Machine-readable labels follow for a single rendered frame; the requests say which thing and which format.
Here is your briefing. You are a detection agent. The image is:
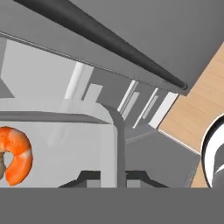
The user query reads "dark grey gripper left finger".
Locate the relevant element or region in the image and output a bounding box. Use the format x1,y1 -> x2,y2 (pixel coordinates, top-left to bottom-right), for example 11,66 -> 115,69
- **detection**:
57,170 -> 102,189

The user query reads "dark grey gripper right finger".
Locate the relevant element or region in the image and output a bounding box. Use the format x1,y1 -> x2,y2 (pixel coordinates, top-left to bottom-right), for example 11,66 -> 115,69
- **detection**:
125,170 -> 171,189

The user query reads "orange shrimp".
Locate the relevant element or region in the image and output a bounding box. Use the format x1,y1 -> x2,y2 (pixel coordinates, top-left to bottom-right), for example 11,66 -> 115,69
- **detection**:
0,125 -> 34,187

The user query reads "grey freezer interior with racks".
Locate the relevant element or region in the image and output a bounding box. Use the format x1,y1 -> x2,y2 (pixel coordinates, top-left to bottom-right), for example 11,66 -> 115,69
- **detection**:
0,36 -> 203,189

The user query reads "black and white round thing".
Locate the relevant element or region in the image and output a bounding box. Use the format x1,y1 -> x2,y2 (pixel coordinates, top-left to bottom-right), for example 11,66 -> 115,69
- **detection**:
200,114 -> 224,189

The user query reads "black door handle bar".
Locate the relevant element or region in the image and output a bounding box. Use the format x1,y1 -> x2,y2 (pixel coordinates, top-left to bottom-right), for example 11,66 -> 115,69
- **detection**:
12,0 -> 189,91

